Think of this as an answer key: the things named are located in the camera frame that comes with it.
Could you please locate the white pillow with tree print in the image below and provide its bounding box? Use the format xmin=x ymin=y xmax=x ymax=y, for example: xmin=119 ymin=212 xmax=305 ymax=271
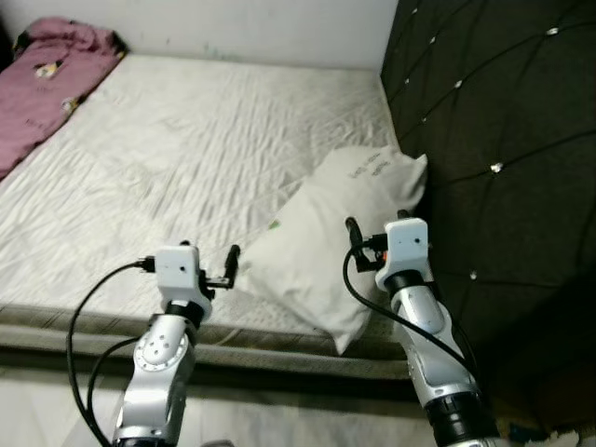
xmin=237 ymin=144 xmax=429 ymax=357

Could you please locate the pink cartoon print blanket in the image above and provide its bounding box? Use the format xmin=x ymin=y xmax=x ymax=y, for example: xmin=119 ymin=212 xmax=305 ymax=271
xmin=0 ymin=17 xmax=129 ymax=183

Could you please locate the grey bed base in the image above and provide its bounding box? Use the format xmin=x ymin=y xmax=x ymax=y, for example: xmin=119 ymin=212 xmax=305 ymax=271
xmin=0 ymin=324 xmax=415 ymax=381

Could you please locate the beige quilted mattress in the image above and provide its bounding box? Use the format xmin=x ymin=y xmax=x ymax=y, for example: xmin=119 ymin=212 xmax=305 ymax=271
xmin=0 ymin=51 xmax=431 ymax=364

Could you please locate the dark tufted headboard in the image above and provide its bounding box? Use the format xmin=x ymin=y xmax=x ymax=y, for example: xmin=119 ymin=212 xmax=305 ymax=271
xmin=380 ymin=0 xmax=596 ymax=429

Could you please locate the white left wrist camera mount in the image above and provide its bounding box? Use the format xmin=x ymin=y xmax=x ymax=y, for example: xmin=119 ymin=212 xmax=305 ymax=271
xmin=154 ymin=244 xmax=203 ymax=299

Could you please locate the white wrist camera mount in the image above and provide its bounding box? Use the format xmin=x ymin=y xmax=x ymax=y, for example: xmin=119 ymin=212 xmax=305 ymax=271
xmin=377 ymin=217 xmax=431 ymax=280
xmin=154 ymin=244 xmax=203 ymax=299

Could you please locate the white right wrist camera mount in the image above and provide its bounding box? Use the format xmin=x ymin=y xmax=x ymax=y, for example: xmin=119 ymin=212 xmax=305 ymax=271
xmin=377 ymin=217 xmax=431 ymax=280

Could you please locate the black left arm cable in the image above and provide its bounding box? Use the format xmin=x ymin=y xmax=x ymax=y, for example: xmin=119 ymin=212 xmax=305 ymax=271
xmin=65 ymin=261 xmax=157 ymax=443

